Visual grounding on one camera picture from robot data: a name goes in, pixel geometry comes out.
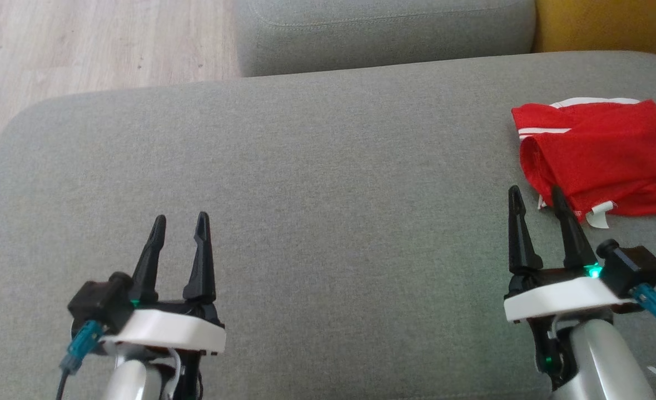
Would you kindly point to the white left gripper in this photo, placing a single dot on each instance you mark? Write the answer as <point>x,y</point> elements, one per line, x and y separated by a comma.
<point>172,330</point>

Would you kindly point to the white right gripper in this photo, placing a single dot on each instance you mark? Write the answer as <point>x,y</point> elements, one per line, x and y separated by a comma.
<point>561,294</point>

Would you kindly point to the red basketball jersey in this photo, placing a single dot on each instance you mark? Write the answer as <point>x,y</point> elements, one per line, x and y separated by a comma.
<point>611,166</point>

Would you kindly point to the large grey sofa ottoman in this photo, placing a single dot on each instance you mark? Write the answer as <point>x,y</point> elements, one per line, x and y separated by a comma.
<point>333,183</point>

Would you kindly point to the wide yellow sofa back cushion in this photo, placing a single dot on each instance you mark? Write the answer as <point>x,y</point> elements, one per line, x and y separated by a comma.
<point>611,25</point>

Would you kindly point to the long grey sofa seat cushion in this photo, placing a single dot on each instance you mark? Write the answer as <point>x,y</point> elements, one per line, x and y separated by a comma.
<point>383,36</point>

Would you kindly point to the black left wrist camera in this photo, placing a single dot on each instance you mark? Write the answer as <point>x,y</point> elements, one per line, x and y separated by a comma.
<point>100,303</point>

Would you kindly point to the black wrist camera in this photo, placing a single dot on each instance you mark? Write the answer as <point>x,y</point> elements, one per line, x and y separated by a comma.
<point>636,266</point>
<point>100,303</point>

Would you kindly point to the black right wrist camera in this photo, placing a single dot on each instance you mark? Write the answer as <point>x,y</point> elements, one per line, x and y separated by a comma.
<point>636,266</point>

